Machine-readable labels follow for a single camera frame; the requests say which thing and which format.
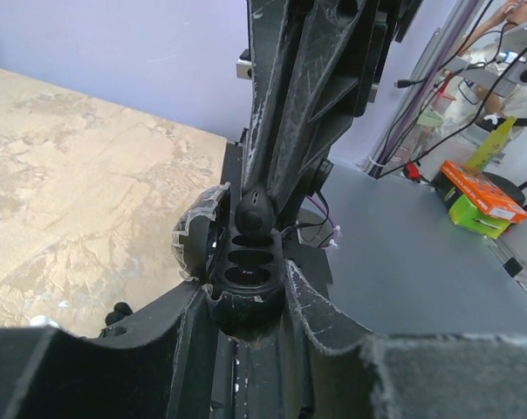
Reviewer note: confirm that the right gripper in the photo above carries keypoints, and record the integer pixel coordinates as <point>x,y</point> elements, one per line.
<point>315,65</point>

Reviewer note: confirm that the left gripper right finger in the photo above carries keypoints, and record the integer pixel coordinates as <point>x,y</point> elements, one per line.
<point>359,374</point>

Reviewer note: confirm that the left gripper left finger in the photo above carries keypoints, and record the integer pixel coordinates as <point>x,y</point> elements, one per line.
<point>156,363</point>

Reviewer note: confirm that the black earbud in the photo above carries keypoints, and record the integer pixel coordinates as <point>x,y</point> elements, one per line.
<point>120,311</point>
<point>255,215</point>

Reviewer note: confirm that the black earbud charging case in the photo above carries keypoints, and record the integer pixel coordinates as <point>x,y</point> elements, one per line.
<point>243,278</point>

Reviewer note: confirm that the white earbud right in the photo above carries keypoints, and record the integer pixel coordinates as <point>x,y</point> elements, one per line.
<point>42,320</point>

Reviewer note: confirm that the green box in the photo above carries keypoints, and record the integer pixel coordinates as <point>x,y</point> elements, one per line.
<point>465,214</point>

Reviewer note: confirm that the orange box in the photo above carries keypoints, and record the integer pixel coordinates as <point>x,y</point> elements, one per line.
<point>482,192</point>

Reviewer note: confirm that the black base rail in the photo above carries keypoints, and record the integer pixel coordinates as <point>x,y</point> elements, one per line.
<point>270,380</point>

